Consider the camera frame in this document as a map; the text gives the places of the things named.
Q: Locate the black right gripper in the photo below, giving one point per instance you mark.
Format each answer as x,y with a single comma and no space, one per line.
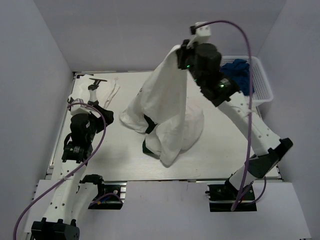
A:
183,52

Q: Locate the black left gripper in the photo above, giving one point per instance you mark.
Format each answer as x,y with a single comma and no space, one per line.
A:
108,114

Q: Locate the white t-shirt green trim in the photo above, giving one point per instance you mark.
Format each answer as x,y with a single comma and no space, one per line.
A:
161,111

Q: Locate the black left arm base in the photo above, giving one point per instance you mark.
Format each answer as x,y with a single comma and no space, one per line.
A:
110,196

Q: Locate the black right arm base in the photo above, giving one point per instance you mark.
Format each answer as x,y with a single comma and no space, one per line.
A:
221,199

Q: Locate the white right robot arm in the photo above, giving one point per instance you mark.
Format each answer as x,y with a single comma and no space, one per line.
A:
268,148

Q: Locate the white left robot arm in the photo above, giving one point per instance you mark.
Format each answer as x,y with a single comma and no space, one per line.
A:
74,195

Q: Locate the blue t-shirt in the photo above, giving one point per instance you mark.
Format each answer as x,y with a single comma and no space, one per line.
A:
238,72

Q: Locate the folded white t-shirt black print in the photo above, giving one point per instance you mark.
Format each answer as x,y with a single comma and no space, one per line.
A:
91,89

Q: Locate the white plastic basket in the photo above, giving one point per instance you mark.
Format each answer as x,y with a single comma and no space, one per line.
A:
262,92

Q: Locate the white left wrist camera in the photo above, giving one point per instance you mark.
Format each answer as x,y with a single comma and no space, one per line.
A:
79,108

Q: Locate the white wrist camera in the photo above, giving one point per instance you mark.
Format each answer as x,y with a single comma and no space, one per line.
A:
79,108
200,35

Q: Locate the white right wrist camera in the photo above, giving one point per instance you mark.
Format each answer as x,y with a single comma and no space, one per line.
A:
200,35

